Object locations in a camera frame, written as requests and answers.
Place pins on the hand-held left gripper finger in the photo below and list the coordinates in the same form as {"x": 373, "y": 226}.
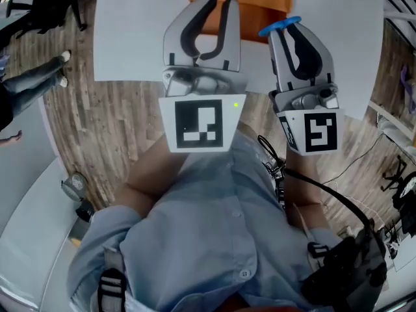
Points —
{"x": 232, "y": 44}
{"x": 174, "y": 44}

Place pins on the person's right forearm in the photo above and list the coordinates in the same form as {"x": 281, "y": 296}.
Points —
{"x": 305, "y": 187}

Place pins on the purple cloth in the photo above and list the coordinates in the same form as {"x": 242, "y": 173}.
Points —
{"x": 409, "y": 89}

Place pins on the person's left forearm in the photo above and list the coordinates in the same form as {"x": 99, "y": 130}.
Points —
{"x": 156, "y": 171}

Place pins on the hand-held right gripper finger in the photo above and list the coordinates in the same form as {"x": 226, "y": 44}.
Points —
{"x": 279, "y": 63}
{"x": 325, "y": 60}

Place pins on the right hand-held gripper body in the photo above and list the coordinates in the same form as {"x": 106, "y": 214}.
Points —
{"x": 320, "y": 132}

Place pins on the black waist pack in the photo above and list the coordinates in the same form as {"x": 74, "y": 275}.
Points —
{"x": 351, "y": 268}

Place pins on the black office chair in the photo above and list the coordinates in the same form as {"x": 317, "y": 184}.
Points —
{"x": 48, "y": 2}

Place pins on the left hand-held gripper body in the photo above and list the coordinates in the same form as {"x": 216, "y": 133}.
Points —
{"x": 198, "y": 125}

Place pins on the blue disc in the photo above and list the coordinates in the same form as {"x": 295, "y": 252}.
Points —
{"x": 281, "y": 25}

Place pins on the black tripod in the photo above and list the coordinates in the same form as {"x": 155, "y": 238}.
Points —
{"x": 398, "y": 177}

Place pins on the light blue shirt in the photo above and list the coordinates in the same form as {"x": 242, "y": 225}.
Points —
{"x": 201, "y": 232}

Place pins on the grey round device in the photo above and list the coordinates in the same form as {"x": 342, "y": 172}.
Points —
{"x": 74, "y": 185}

